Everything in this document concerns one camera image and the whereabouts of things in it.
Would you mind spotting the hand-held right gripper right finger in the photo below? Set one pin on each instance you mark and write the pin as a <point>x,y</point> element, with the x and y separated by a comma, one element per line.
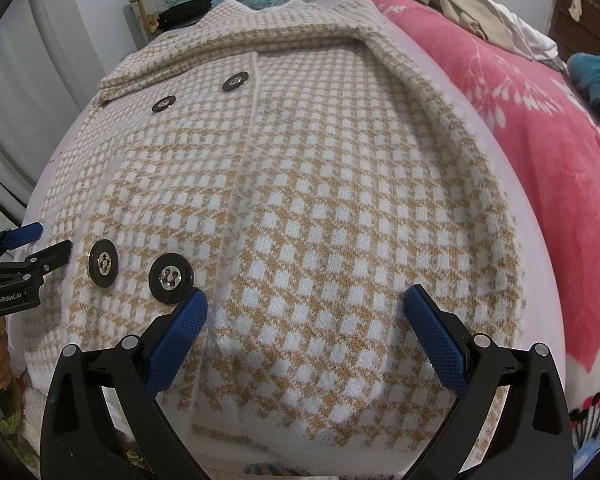
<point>435,335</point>

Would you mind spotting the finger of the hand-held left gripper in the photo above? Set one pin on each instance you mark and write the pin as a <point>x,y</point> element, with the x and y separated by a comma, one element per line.
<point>50,255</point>
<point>27,232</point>

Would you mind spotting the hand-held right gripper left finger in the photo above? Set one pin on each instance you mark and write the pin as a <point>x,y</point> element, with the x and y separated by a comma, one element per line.
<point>177,340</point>

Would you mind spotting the beige white houndstooth coat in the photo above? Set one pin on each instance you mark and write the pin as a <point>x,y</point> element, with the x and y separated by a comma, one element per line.
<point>305,210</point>

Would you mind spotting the beige clothes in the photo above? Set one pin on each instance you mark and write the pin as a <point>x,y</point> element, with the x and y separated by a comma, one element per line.
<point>455,10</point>

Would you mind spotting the green fuzzy rug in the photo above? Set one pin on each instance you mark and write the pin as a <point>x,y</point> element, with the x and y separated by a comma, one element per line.
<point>12,405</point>

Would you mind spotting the pink floral blanket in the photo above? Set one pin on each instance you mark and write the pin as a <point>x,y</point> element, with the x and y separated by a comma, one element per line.
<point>530,110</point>

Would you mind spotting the black bag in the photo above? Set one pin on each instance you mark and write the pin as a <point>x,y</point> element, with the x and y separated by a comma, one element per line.
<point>185,12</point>

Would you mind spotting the white cloth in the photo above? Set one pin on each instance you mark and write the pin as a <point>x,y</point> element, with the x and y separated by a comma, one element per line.
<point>530,35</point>

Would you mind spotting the small beige hanging cloth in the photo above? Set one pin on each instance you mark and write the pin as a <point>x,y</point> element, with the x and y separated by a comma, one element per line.
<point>575,7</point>

